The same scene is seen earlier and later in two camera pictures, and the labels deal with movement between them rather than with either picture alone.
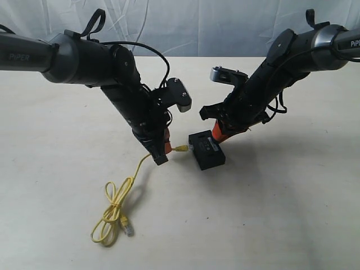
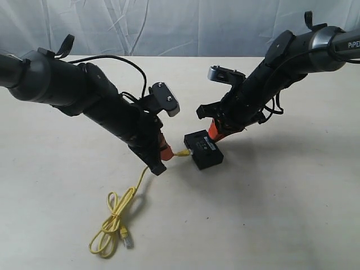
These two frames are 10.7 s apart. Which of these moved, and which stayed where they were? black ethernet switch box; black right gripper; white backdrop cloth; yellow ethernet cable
Moved: yellow ethernet cable
Stayed: white backdrop cloth; black ethernet switch box; black right gripper
